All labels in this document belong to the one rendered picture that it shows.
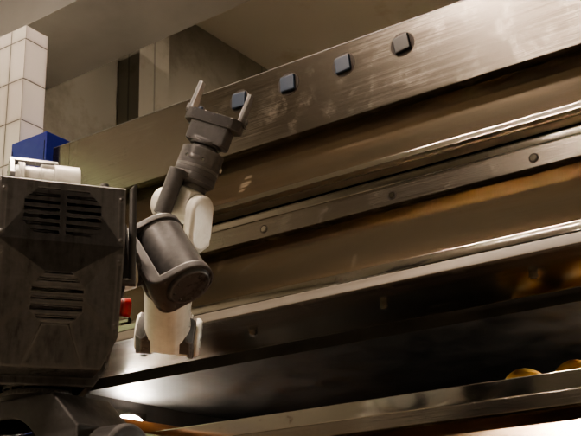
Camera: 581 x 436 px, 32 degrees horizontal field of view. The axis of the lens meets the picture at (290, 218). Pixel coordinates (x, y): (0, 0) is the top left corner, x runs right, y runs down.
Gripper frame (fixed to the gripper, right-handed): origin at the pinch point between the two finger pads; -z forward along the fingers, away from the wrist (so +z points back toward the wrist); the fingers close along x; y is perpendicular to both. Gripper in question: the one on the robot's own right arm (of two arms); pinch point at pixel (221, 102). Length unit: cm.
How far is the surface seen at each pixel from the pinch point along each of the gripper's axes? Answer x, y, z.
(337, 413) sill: -37, 44, 52
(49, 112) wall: 235, 379, -62
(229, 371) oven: -2, 77, 51
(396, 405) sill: -50, 37, 46
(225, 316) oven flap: -5, 41, 39
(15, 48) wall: 113, 108, -26
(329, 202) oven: -18, 50, 4
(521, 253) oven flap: -66, 12, 10
